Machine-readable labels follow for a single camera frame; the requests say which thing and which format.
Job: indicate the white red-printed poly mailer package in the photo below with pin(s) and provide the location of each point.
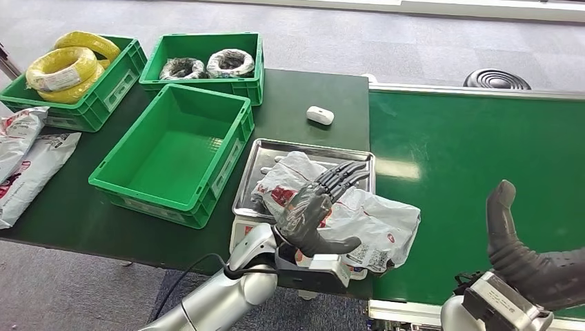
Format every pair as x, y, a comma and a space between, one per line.
375, 224

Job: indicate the white poly mailer bag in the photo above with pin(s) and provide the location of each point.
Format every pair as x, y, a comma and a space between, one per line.
32, 172
18, 136

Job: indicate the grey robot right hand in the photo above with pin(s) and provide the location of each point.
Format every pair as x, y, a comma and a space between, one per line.
544, 278

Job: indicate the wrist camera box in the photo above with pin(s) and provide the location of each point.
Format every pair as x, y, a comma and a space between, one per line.
326, 269
502, 304

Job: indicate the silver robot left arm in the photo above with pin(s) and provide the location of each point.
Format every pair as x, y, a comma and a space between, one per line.
219, 301

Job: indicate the green conveyor belt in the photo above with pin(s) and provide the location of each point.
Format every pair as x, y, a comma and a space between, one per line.
457, 137

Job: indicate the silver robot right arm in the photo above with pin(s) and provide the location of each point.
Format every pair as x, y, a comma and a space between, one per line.
454, 317

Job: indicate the dark green table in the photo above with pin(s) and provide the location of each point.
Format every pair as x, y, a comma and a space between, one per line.
301, 91

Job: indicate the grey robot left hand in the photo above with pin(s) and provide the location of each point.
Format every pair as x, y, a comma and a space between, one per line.
304, 219

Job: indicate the grey metal stand leg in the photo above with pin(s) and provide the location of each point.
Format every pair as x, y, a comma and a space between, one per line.
7, 64

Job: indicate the empty green plastic crate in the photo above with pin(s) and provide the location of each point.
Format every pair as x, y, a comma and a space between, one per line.
178, 151

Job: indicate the black ribbed round disc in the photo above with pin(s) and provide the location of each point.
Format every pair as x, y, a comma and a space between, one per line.
497, 80

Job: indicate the small white plastic device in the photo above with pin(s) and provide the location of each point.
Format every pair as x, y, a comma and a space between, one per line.
319, 115

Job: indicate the electronic scale with steel tray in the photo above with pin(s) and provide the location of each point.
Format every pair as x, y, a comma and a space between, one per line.
249, 192

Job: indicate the green crate with label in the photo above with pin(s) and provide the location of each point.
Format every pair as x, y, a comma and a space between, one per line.
98, 101

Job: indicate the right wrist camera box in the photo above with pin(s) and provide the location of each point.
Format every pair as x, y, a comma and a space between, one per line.
502, 304

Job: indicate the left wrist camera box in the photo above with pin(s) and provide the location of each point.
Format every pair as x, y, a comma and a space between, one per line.
326, 269

